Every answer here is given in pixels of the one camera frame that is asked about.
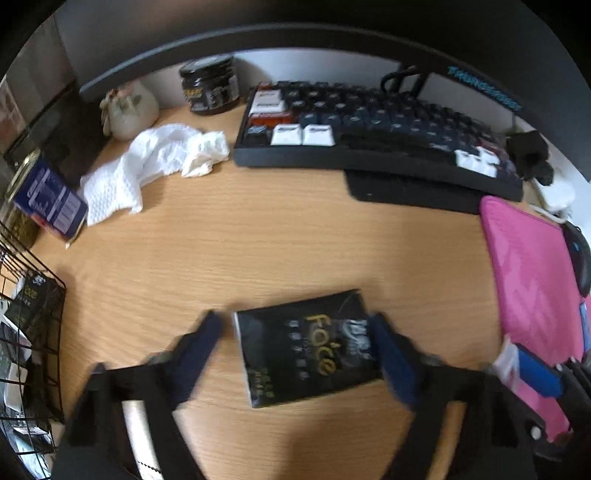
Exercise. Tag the blue tin can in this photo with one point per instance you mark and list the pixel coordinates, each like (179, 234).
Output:
(51, 198)

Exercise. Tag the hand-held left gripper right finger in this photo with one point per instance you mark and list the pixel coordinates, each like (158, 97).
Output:
(392, 360)

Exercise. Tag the black pocket tissue pack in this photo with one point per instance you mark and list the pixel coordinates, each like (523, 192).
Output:
(304, 346)

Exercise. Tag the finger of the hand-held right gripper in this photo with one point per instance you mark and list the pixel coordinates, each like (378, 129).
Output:
(563, 450)
(538, 371)

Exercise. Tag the black mechanical keyboard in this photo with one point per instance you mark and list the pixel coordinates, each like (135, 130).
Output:
(369, 124)

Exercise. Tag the white power strip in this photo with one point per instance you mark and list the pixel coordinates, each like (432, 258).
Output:
(556, 194)

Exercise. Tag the blue grey utility knife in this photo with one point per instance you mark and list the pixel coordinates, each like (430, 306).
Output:
(586, 327)

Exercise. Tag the pink mouse pad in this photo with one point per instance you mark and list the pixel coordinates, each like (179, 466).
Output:
(521, 277)

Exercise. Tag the black glass jar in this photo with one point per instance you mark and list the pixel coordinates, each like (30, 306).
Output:
(207, 87)

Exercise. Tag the smoky acrylic storage box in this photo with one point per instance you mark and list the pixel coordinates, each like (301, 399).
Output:
(55, 134)

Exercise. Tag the white textured paper towel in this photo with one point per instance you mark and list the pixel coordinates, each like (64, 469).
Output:
(120, 184)

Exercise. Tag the black computer mouse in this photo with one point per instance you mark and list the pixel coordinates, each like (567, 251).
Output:
(579, 254)

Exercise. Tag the black power adapter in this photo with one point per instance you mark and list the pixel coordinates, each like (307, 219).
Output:
(531, 152)

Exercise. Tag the black curved computer monitor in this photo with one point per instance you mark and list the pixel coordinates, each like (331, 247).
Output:
(295, 23)

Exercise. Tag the small beige ceramic vase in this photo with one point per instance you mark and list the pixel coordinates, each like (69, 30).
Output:
(131, 113)

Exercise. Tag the white crumpled tissue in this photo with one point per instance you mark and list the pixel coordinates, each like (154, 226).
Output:
(203, 154)

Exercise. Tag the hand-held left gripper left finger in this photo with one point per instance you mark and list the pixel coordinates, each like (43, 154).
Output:
(198, 350)

